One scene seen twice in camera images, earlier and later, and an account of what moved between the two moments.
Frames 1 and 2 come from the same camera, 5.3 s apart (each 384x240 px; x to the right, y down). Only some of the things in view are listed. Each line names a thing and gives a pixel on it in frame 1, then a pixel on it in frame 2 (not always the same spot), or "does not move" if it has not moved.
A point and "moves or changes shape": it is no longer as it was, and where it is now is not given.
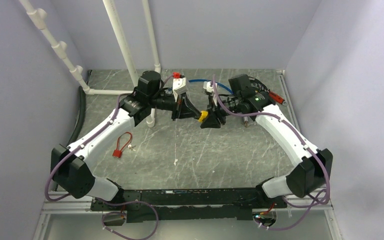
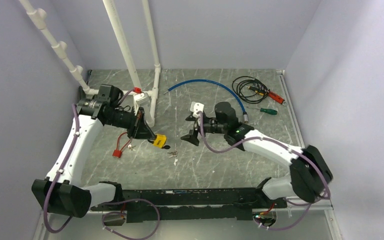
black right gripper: (214, 110) to (193, 138)
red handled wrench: (277, 98) does not move
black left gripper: (187, 111) to (137, 130)
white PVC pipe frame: (38, 16) does not move
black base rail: (188, 204) does not move
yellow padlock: (204, 114) moves or changes shape
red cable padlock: (117, 152) does not move
